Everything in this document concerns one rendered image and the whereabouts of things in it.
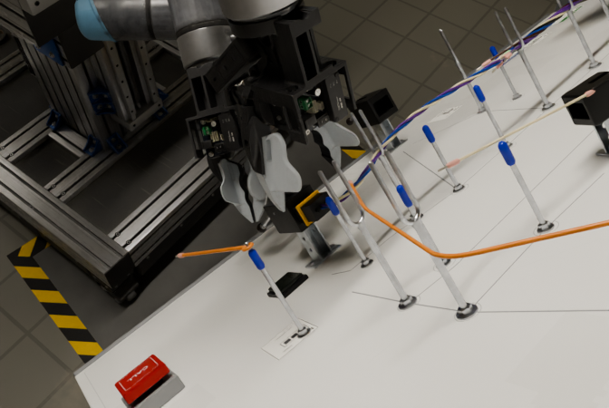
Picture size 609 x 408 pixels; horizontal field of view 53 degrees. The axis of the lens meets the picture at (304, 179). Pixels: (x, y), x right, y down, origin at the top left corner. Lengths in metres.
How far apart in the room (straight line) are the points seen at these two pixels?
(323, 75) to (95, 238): 1.39
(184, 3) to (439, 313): 0.50
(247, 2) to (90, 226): 1.41
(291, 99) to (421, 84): 1.98
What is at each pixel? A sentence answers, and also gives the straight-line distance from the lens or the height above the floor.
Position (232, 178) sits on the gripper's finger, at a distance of 0.83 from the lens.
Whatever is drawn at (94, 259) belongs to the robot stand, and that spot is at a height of 0.23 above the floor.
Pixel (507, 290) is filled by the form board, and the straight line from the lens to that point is 0.50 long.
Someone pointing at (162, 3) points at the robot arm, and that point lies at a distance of 0.93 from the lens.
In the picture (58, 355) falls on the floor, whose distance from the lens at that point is 1.99.
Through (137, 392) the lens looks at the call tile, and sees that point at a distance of 0.67.
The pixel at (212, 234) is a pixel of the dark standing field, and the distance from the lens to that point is 2.06.
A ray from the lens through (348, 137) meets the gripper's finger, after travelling 0.65.
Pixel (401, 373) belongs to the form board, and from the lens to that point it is 0.47.
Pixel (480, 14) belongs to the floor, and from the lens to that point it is 2.90.
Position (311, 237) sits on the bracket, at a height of 1.08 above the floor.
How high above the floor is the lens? 1.73
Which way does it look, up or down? 53 degrees down
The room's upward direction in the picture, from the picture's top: straight up
